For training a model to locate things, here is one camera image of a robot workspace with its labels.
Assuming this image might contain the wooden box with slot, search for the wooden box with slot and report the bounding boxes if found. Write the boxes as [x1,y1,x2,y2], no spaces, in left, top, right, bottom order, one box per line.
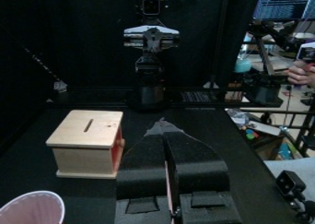
[44,109,126,180]

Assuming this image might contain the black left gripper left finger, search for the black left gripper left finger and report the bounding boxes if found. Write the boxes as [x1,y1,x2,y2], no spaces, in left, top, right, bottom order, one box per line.
[115,119,175,224]

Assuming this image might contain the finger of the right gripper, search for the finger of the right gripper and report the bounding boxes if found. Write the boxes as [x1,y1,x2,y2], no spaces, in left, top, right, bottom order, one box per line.
[142,28,154,53]
[151,28,164,53]

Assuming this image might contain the thin diagonal cable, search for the thin diagonal cable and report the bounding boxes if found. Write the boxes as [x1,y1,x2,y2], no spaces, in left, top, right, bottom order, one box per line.
[23,45,70,93]

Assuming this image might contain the clear plastic bag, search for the clear plastic bag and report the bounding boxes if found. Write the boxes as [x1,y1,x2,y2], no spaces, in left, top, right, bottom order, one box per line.
[224,108,251,128]

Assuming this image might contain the black table-level camera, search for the black table-level camera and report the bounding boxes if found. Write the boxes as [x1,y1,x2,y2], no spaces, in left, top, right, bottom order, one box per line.
[275,170,315,224]

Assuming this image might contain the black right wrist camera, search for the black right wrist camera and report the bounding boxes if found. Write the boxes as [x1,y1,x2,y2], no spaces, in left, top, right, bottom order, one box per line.
[140,0,163,17]

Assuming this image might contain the teal round object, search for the teal round object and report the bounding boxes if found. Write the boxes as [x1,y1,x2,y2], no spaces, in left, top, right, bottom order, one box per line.
[234,57,252,74]

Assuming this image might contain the black frame post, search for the black frame post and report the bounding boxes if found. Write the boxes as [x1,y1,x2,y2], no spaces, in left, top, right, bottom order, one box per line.
[210,0,231,88]

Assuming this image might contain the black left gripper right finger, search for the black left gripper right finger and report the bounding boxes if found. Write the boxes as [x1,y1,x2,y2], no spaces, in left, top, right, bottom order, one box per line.
[163,123,244,224]

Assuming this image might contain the colourful toy pieces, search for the colourful toy pieces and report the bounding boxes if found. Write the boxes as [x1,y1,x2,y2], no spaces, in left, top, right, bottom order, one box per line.
[240,126,260,141]

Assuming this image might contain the computer monitor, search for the computer monitor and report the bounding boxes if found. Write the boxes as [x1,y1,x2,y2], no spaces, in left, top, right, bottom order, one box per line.
[252,0,315,21]

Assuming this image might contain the person's hand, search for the person's hand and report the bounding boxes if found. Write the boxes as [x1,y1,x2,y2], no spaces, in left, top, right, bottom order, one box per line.
[286,59,315,89]

